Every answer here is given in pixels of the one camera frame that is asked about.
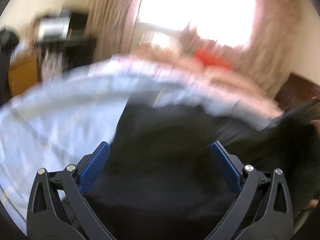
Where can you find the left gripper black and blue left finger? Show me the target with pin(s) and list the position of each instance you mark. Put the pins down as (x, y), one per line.
(46, 217)

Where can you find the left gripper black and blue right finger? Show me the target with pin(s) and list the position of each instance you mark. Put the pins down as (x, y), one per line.
(262, 208)

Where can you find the black padded jacket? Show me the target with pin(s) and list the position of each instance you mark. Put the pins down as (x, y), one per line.
(161, 183)

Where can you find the light blue plaid bedsheet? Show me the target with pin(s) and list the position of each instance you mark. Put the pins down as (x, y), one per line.
(54, 124)

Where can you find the pink long pillow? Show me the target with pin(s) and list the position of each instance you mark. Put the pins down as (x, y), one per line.
(217, 76)

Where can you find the dark wooden headboard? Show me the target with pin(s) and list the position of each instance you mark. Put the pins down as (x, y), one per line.
(295, 91)

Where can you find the brown wooden cabinet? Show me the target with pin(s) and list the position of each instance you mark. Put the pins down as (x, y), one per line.
(23, 73)

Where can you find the black desk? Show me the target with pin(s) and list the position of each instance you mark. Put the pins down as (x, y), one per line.
(76, 52)

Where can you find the orange carrot plush pillow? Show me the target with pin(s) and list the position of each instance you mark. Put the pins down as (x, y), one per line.
(211, 60)

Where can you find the white printer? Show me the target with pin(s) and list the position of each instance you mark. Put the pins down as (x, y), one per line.
(50, 26)

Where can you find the pink floral lace curtain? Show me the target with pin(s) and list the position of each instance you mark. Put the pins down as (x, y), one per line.
(256, 37)

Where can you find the floral white pillow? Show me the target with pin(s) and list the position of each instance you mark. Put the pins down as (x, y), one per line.
(158, 40)

